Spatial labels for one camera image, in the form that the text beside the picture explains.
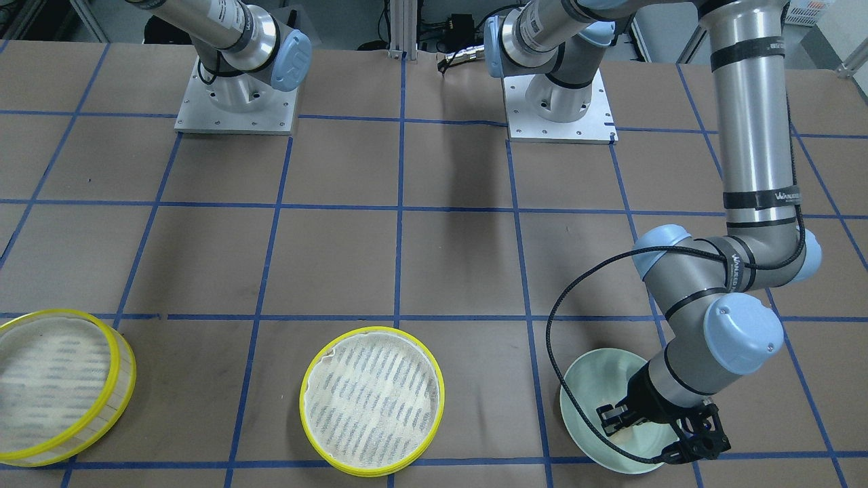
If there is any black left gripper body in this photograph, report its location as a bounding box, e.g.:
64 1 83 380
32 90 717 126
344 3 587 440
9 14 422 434
624 369 731 460

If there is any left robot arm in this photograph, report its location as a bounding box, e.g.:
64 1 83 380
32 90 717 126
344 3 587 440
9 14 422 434
546 1 822 474

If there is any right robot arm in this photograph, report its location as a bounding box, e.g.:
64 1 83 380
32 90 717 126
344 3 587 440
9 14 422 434
136 1 705 476

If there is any yellow rimmed bamboo steamer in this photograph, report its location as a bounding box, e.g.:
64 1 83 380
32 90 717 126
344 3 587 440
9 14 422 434
300 325 446 478

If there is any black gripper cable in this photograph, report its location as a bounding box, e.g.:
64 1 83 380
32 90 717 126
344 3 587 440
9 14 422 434
545 224 808 465

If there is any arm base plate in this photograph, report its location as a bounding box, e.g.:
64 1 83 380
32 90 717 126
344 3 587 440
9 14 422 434
502 70 619 144
174 59 301 136

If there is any aluminium frame post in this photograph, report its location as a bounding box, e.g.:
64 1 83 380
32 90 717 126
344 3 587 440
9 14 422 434
387 0 422 64

